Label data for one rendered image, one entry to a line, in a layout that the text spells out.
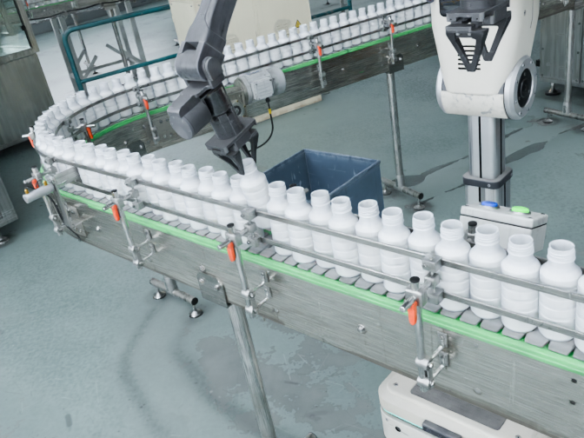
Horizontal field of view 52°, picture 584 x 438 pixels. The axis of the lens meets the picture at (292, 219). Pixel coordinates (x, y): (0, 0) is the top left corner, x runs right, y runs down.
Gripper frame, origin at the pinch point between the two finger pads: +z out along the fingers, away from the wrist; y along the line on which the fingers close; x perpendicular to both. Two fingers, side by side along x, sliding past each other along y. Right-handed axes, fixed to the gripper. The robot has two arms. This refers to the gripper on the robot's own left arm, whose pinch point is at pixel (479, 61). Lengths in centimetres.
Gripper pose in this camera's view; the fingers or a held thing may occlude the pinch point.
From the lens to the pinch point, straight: 110.2
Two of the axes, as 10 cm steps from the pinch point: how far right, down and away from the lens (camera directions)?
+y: 6.5, -4.5, 6.1
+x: -7.4, -2.0, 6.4
